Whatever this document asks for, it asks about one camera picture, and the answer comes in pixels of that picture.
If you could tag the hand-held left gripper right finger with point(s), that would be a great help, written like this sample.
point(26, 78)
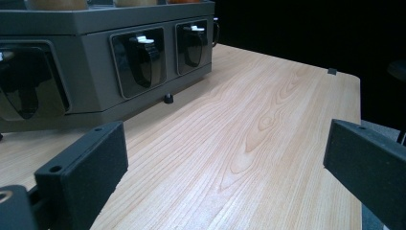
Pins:
point(367, 166)

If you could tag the dark grey spice rack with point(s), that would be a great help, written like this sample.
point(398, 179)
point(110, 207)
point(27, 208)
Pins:
point(95, 57)

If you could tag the small grey table clip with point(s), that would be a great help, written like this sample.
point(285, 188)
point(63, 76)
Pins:
point(332, 71)

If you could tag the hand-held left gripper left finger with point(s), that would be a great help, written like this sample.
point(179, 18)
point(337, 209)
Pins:
point(83, 172)

